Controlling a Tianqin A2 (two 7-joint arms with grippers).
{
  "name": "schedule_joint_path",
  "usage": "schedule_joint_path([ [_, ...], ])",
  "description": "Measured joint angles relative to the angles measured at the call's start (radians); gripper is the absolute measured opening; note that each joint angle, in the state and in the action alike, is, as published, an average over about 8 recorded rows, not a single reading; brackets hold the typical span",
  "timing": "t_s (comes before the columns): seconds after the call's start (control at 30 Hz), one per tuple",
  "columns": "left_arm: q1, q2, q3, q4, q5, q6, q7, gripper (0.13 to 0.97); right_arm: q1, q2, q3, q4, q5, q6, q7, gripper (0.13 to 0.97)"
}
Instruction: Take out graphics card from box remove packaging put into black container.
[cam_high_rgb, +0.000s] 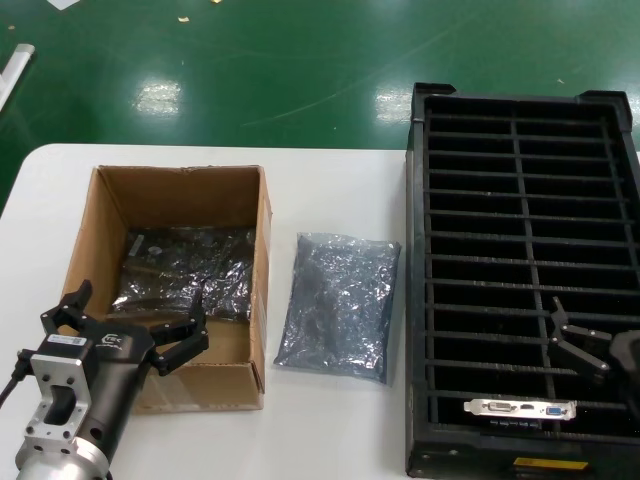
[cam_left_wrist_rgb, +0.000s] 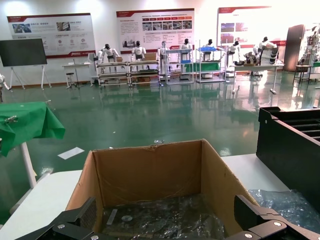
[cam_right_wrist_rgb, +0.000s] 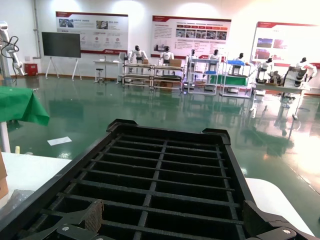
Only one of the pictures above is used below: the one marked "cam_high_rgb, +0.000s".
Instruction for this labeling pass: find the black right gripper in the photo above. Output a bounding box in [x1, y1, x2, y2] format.
[546, 295, 640, 385]

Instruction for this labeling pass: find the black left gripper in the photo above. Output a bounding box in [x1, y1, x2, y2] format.
[38, 279, 210, 459]

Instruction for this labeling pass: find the graphics card with silver bracket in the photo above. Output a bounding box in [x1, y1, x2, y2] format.
[119, 228, 254, 321]
[463, 398, 578, 432]

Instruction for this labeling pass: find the grey antistatic bag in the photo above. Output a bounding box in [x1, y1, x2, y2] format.
[108, 227, 259, 325]
[273, 230, 404, 386]

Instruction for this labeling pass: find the open brown cardboard box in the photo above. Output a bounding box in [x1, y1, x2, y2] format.
[62, 164, 275, 414]

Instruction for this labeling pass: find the black slotted plastic container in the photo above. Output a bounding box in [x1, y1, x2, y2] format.
[403, 82, 640, 479]

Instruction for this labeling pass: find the white pipe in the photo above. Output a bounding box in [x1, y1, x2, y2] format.
[0, 43, 37, 114]

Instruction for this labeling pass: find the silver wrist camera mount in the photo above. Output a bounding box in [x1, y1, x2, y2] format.
[14, 333, 95, 456]

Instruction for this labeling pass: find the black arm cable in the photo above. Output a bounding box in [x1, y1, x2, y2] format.
[0, 349, 32, 406]

